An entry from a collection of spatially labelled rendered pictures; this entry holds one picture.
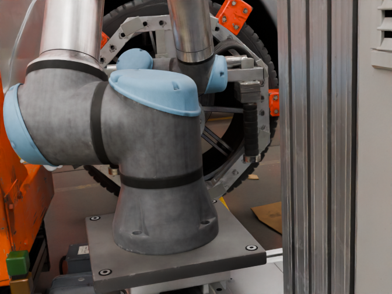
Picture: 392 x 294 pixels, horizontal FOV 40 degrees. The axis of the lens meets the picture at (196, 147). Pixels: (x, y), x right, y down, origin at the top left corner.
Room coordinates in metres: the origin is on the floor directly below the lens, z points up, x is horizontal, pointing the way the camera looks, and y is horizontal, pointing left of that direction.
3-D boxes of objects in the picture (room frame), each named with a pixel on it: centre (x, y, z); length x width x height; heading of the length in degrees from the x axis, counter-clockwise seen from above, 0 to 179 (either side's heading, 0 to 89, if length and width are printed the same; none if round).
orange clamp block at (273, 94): (1.57, -0.26, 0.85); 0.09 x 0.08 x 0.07; 96
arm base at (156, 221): (0.72, 0.05, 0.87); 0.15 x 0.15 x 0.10
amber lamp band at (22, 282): (1.03, 0.38, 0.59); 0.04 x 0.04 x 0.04; 6
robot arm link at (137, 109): (0.72, 0.06, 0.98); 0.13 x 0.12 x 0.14; 79
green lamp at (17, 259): (1.03, 0.38, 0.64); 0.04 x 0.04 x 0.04; 6
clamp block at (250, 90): (1.34, -0.14, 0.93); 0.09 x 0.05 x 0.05; 6
